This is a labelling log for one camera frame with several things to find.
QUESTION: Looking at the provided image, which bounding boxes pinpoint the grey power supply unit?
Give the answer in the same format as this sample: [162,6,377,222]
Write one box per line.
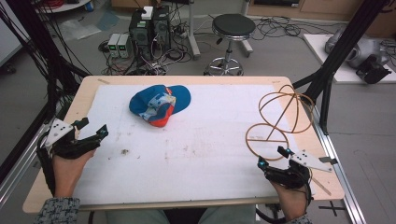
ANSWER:
[117,33,131,59]
[106,33,121,59]

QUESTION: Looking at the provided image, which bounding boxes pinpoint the person's leg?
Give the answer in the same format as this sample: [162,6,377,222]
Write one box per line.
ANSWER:
[198,204,258,224]
[105,208,172,224]

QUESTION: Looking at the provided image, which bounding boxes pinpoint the white foam mat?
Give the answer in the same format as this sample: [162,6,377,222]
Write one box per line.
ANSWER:
[72,83,316,207]

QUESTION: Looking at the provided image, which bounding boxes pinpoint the person's left leg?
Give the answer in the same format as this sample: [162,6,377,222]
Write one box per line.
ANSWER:
[105,208,172,224]

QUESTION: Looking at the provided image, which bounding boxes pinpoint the brown wire hat stand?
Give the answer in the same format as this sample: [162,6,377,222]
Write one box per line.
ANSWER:
[245,84,316,162]

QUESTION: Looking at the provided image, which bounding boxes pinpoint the white box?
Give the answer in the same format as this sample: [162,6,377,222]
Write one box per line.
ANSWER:
[141,6,154,21]

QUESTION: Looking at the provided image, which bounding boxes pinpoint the tangled cables by computers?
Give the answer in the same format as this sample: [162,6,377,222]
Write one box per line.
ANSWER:
[98,18,194,77]

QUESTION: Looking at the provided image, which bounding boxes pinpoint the black computer tower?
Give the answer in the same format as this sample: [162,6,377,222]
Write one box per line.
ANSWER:
[151,5,172,54]
[128,8,154,61]

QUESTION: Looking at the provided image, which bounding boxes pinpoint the black round stool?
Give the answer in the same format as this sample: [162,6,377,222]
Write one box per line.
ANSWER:
[203,12,257,77]

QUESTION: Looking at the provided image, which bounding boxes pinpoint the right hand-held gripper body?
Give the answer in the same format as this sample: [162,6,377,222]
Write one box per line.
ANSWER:
[264,149,333,190]

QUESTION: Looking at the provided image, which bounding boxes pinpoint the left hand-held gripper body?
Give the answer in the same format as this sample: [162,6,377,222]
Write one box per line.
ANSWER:
[44,118,101,161]

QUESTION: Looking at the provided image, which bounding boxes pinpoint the white floor board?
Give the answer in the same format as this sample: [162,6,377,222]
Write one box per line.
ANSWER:
[303,33,396,85]

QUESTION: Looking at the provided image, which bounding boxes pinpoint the white desk leg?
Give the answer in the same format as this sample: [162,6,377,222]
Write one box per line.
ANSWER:
[186,0,202,61]

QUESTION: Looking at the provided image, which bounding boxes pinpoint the black floor cables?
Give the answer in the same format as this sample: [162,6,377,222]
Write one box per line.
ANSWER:
[251,14,342,42]

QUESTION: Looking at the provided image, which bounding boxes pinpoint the person's left hand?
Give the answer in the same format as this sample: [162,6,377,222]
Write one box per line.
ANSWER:
[51,148,97,199]

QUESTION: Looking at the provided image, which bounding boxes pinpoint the person's right hand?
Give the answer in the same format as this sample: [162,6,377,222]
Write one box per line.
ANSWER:
[270,180,310,222]

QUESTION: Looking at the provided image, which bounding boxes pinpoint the thin wooden stick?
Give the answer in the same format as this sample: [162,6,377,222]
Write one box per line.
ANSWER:
[310,175,332,197]

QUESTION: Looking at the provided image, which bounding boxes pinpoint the aluminium rail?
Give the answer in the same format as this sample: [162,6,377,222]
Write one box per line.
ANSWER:
[311,104,368,224]
[0,123,52,209]

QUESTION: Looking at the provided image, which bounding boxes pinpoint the grey robot shell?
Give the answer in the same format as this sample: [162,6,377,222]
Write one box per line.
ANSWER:
[324,28,390,70]

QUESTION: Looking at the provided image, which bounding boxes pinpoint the blue patterned cap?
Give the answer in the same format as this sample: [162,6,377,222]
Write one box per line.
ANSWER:
[128,84,191,128]

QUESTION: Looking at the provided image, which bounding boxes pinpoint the black device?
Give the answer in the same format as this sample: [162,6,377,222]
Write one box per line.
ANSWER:
[355,55,393,85]

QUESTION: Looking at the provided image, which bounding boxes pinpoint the black metal frame stand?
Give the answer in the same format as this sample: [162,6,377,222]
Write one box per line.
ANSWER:
[0,0,92,185]
[291,0,390,136]

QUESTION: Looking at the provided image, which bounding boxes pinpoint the person's right leg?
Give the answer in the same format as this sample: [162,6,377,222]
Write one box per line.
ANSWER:
[198,204,258,224]

